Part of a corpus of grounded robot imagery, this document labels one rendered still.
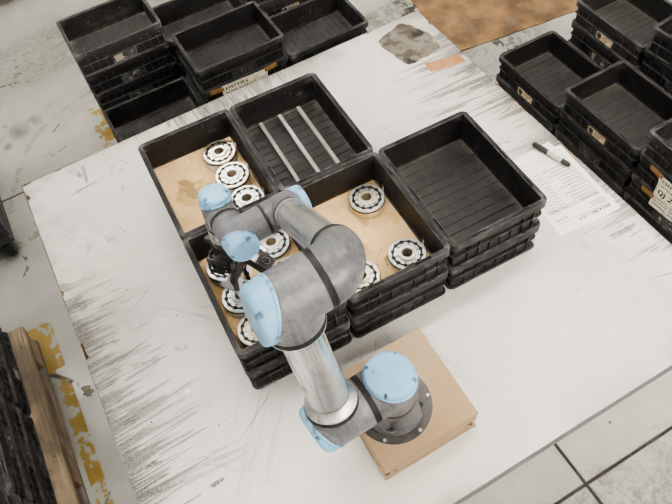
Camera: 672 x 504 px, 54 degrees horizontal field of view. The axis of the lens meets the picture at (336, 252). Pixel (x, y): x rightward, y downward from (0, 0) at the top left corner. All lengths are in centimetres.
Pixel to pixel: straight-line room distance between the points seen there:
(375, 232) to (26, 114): 250
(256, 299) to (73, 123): 276
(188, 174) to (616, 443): 170
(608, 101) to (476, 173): 106
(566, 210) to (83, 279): 148
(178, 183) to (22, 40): 251
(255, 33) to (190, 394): 178
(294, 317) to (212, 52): 210
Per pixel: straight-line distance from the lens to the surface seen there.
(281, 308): 109
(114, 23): 341
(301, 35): 324
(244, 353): 161
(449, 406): 166
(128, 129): 318
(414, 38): 263
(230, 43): 309
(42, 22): 454
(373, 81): 247
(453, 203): 193
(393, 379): 144
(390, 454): 163
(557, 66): 323
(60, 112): 386
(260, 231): 148
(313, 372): 126
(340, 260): 111
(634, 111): 293
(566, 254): 202
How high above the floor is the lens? 234
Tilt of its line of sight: 56 degrees down
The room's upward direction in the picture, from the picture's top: 9 degrees counter-clockwise
